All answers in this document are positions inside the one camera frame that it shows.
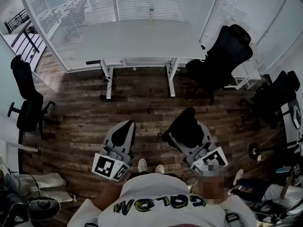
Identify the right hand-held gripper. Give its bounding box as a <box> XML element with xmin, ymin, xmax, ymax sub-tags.
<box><xmin>168</xmin><ymin>122</ymin><xmax>229</xmax><ymax>176</ymax></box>

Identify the black office chair with armrests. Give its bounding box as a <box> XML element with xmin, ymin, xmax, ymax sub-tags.
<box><xmin>7</xmin><ymin>54</ymin><xmax>60</xmax><ymax>141</ymax></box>

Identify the white slatted blinds partition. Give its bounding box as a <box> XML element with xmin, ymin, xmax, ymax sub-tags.
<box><xmin>17</xmin><ymin>0</ymin><xmax>223</xmax><ymax>72</ymax></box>
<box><xmin>199</xmin><ymin>0</ymin><xmax>303</xmax><ymax>73</ymax></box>

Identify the thin white cord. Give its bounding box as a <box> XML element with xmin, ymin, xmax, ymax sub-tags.
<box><xmin>226</xmin><ymin>126</ymin><xmax>286</xmax><ymax>169</ymax></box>

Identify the black office chair with headrest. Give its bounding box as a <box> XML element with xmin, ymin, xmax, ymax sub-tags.
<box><xmin>240</xmin><ymin>70</ymin><xmax>301</xmax><ymax>131</ymax></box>

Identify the person's left white shoe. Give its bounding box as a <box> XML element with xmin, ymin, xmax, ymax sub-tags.
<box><xmin>137</xmin><ymin>158</ymin><xmax>148</xmax><ymax>174</ymax></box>

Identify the black round stand base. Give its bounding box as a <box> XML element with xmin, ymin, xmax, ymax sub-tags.
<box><xmin>249</xmin><ymin>142</ymin><xmax>262</xmax><ymax>161</ymax></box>

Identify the person's left forearm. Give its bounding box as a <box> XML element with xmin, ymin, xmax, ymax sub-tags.
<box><xmin>95</xmin><ymin>178</ymin><xmax>130</xmax><ymax>211</ymax></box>

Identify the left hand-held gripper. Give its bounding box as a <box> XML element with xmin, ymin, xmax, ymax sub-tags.
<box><xmin>91</xmin><ymin>120</ymin><xmax>136</xmax><ymax>182</ymax></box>

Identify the black mesh office chair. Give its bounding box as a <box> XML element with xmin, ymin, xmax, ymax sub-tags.
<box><xmin>185</xmin><ymin>24</ymin><xmax>254</xmax><ymax>105</ymax></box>

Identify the white wire rack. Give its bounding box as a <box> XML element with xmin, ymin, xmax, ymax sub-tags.
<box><xmin>224</xmin><ymin>55</ymin><xmax>265</xmax><ymax>90</ymax></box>

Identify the black metal railing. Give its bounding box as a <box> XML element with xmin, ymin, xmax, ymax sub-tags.
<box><xmin>4</xmin><ymin>9</ymin><xmax>47</xmax><ymax>73</ymax></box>

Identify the white desk with black edge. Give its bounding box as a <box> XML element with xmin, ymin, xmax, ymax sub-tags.
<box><xmin>0</xmin><ymin>112</ymin><xmax>39</xmax><ymax>175</ymax></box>

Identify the black strap buckle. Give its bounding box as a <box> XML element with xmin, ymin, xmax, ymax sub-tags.
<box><xmin>224</xmin><ymin>210</ymin><xmax>240</xmax><ymax>224</ymax></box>

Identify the white box with black print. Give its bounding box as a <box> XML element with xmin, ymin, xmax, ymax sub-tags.
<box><xmin>292</xmin><ymin>105</ymin><xmax>302</xmax><ymax>130</ymax></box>

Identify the person's white printed shirt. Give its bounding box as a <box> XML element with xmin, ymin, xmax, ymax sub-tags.
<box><xmin>67</xmin><ymin>173</ymin><xmax>258</xmax><ymax>227</ymax></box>

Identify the white table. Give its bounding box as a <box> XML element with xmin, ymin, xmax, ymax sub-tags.
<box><xmin>80</xmin><ymin>19</ymin><xmax>209</xmax><ymax>100</ymax></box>

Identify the person's right forearm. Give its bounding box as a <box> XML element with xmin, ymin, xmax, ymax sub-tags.
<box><xmin>197</xmin><ymin>171</ymin><xmax>228</xmax><ymax>205</ymax></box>

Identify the black round headset device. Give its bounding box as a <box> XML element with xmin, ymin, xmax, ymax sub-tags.
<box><xmin>27</xmin><ymin>196</ymin><xmax>62</xmax><ymax>221</ymax></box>

